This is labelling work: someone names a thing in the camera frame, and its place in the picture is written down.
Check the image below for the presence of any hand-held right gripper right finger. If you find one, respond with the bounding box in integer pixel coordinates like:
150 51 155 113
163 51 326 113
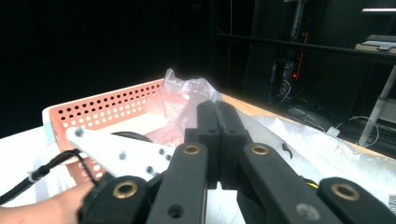
218 100 253 190

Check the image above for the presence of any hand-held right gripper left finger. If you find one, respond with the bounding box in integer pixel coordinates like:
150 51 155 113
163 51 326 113
185 100 223 190

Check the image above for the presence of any pink perforated plastic basket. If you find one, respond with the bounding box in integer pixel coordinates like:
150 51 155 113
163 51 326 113
41 78 188 188

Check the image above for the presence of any clear smiley plastic bag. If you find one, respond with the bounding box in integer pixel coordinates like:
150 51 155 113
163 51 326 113
146 68 396 208

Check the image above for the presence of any grey metal stand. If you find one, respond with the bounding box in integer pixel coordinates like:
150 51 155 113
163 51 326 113
289 0 307 43

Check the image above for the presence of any wooden desk top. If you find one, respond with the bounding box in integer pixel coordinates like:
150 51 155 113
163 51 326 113
354 41 396 55

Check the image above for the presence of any tangle of floor cables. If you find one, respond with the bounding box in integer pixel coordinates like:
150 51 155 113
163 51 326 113
269 60 379 147

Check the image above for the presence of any black metal rail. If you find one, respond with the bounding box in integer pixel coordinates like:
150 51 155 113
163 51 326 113
218 30 396 62

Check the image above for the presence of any left hand-held gripper black cable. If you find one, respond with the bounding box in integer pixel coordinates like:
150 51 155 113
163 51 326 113
0 148 99 206

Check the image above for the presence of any white metal desk frame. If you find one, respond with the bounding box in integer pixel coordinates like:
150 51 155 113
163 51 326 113
358 64 396 147

